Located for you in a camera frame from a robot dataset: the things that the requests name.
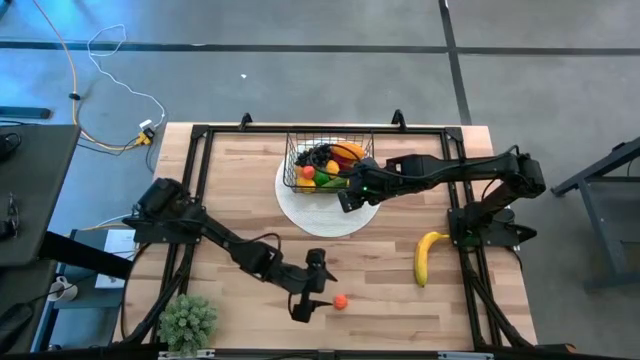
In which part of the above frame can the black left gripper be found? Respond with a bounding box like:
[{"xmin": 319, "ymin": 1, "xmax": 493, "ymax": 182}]
[{"xmin": 278, "ymin": 247, "xmax": 339, "ymax": 324}]

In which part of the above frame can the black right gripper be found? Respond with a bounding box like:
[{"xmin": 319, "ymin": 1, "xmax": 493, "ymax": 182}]
[{"xmin": 337, "ymin": 156, "xmax": 399, "ymax": 214}]

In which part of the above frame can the black grape bunch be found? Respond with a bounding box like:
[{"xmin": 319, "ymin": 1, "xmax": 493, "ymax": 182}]
[{"xmin": 294, "ymin": 143, "xmax": 334, "ymax": 169}]

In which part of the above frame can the white round plate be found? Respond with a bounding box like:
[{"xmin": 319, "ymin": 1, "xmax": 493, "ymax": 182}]
[{"xmin": 274, "ymin": 137, "xmax": 382, "ymax": 239}]

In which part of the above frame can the yellow banana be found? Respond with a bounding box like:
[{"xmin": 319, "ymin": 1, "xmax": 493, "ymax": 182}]
[{"xmin": 413, "ymin": 230, "xmax": 451, "ymax": 288}]

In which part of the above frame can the artificial green plant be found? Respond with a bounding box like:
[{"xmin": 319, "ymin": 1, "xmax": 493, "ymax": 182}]
[{"xmin": 157, "ymin": 293, "xmax": 219, "ymax": 357}]

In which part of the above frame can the white paper sheet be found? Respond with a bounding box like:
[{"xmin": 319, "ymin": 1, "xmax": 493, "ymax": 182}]
[{"xmin": 94, "ymin": 228, "xmax": 137, "ymax": 290}]

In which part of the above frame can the black diagonal beam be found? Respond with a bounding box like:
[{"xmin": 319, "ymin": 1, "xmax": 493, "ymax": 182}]
[{"xmin": 38, "ymin": 230, "xmax": 134, "ymax": 282}]

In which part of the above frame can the dark metal bench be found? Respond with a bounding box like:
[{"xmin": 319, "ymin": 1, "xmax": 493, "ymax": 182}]
[{"xmin": 550, "ymin": 135, "xmax": 640, "ymax": 292}]

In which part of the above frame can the white mug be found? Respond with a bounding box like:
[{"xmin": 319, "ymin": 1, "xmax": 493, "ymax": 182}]
[{"xmin": 48, "ymin": 275, "xmax": 80, "ymax": 303}]

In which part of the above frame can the dark side table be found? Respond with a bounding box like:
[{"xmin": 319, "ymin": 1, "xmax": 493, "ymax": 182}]
[{"xmin": 0, "ymin": 123, "xmax": 82, "ymax": 267}]

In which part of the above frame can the black flat bar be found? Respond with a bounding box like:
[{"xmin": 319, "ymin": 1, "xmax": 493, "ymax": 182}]
[{"xmin": 0, "ymin": 105, "xmax": 53, "ymax": 121}]

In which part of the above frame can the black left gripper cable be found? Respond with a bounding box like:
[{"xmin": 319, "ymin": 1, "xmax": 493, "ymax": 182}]
[{"xmin": 219, "ymin": 231, "xmax": 284, "ymax": 261}]

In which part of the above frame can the black wire basket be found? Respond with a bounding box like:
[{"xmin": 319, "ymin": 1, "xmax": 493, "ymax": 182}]
[{"xmin": 282, "ymin": 130, "xmax": 376, "ymax": 195}]

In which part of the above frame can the black aluminium table frame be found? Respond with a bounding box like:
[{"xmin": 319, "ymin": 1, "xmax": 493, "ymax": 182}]
[{"xmin": 112, "ymin": 122, "xmax": 576, "ymax": 359}]

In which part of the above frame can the white floor cable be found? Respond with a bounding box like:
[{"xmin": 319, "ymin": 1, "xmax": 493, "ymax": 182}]
[{"xmin": 86, "ymin": 23, "xmax": 167, "ymax": 129}]

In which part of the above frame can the yellow cable connector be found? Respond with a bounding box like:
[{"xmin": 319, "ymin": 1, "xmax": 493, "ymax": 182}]
[{"xmin": 133, "ymin": 127, "xmax": 157, "ymax": 148}]

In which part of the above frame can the orange floor cable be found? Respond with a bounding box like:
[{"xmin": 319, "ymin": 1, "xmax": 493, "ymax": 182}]
[{"xmin": 30, "ymin": 0, "xmax": 146, "ymax": 152}]

